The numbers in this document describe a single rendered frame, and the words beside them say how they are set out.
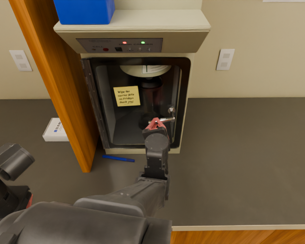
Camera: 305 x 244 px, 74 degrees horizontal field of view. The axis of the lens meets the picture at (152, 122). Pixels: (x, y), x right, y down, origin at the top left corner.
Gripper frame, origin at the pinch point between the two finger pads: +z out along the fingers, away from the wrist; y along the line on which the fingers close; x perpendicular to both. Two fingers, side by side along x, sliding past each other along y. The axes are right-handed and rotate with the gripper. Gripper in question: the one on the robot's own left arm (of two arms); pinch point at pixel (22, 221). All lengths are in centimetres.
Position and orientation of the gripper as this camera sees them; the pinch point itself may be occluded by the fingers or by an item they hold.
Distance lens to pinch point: 68.3
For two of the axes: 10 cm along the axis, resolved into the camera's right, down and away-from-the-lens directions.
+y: -0.2, -6.9, 7.2
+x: -10.0, 0.1, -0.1
